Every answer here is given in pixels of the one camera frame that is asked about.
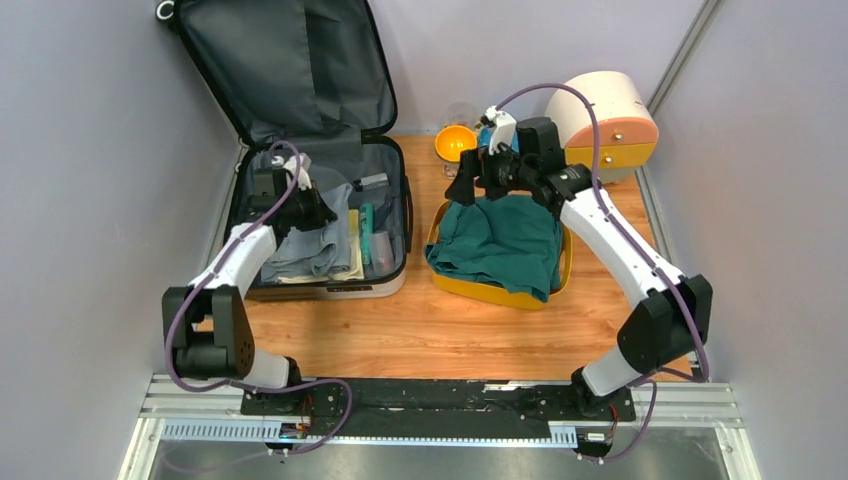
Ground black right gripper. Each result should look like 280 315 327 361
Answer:
443 140 534 207

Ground light blue denim jeans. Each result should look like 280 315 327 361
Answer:
260 184 353 283

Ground dark green garment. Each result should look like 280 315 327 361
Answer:
423 193 564 304

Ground beige sandal shoe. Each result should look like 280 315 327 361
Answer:
276 209 365 284

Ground yellow plastic basket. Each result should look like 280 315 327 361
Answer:
425 198 574 313

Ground black white space suitcase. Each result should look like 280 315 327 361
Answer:
155 1 414 301

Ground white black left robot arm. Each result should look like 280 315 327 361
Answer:
162 164 337 415

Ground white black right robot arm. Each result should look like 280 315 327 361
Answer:
445 108 713 419

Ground small yellow bowl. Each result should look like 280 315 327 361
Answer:
434 125 477 163

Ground floral placemat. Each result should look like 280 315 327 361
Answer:
439 122 482 178

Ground teal tube bottle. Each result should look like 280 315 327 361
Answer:
359 203 374 253

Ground blue dotted plate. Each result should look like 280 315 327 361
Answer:
477 127 493 148

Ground clear drinking glass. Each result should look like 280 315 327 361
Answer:
444 102 478 128

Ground clear plastic cup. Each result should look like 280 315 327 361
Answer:
368 231 395 277

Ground cream round drawer cabinet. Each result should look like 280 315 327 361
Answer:
544 71 659 184

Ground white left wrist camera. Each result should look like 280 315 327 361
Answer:
271 153 313 192

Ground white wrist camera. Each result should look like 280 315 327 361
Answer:
271 153 313 192
481 106 517 156

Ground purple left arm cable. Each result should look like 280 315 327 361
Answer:
163 140 356 456

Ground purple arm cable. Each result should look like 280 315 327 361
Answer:
163 140 356 456
495 82 711 463

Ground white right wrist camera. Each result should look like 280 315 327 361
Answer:
481 106 517 156

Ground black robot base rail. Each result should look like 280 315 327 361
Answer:
240 378 636 456

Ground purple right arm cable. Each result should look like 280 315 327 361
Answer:
495 82 711 463

